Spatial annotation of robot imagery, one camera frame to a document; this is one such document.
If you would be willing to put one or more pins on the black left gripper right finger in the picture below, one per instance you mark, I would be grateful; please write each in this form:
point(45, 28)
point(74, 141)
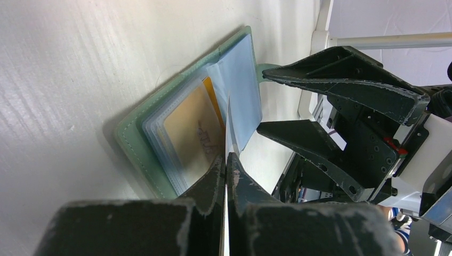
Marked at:
point(259, 224)

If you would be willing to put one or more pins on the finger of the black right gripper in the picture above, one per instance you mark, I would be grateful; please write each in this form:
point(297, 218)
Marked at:
point(345, 72)
point(311, 141)

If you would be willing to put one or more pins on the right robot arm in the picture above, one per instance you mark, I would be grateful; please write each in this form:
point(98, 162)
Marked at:
point(426, 181)

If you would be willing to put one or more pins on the gold VIP card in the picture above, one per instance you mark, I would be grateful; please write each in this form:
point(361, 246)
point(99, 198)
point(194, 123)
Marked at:
point(196, 131)

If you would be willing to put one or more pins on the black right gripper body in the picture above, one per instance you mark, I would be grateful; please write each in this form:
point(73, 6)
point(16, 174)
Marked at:
point(377, 146)

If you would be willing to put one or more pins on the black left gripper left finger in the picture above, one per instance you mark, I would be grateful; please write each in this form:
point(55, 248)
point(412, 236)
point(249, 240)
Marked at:
point(191, 224)

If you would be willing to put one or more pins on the green leather card holder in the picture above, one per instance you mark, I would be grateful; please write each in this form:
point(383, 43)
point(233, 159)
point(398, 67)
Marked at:
point(236, 81)

